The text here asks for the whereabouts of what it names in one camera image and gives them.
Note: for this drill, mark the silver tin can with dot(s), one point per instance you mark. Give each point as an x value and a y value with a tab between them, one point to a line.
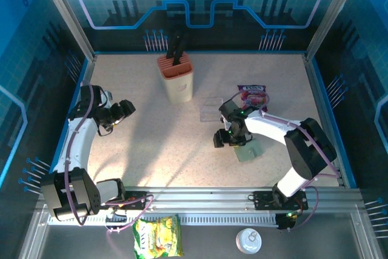
248	240

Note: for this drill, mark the yellow candy bag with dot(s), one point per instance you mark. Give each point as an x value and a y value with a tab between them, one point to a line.
157	237

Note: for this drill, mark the clear acrylic tray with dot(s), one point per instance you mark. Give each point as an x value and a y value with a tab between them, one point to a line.
210	108

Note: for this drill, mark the beige knife block orange top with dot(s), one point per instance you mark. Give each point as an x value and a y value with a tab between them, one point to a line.
179	86

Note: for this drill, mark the aluminium front rail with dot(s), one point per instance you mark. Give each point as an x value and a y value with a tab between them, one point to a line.
197	198

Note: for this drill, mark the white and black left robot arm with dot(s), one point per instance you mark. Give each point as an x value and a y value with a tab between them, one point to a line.
82	131

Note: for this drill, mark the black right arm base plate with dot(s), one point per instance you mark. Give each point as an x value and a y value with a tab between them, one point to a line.
262	199

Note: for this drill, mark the green card holder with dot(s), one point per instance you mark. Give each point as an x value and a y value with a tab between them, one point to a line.
250	153

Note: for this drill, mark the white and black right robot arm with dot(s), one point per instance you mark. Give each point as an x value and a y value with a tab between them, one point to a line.
266	125

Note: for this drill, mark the black control box green light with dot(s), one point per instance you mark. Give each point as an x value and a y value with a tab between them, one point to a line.
285	222

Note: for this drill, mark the aluminium frame post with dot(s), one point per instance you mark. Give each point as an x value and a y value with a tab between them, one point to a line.
68	13
332	13

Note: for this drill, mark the purple candy bag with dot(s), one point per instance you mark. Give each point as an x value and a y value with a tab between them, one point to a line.
251	95

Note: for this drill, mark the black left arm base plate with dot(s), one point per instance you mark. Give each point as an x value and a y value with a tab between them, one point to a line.
139	194

